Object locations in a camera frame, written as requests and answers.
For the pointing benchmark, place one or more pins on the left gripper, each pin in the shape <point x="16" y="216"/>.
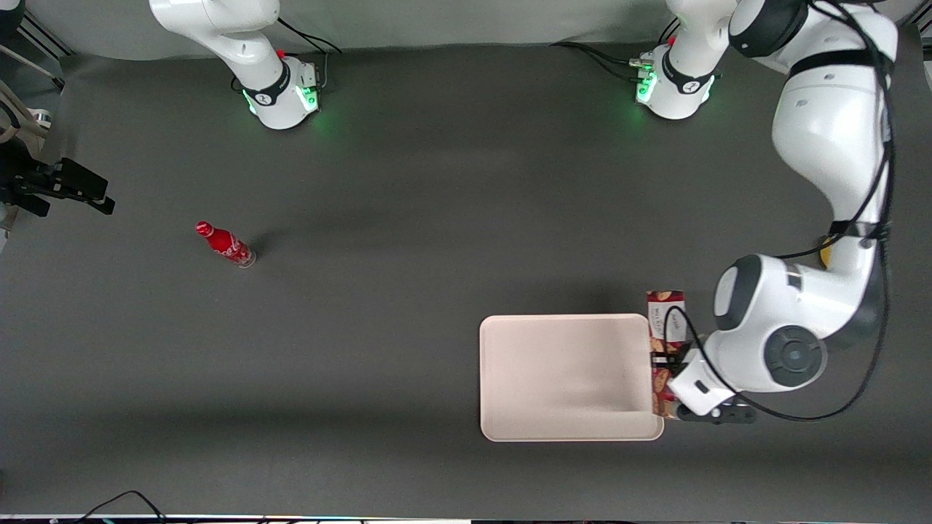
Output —
<point x="670" y="360"/>

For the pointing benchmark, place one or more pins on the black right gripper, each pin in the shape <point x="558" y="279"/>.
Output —
<point x="29" y="182"/>

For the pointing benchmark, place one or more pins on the red cookie box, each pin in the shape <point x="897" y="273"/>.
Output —
<point x="664" y="309"/>

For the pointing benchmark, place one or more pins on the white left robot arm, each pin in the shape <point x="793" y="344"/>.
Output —
<point x="830" y="131"/>

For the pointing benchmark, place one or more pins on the beige plastic tray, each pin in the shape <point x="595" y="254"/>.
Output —
<point x="570" y="377"/>

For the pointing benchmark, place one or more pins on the red cola bottle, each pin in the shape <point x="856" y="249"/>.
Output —
<point x="224" y="244"/>

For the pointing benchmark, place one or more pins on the yellow lemon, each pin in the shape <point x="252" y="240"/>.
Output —
<point x="826" y="252"/>

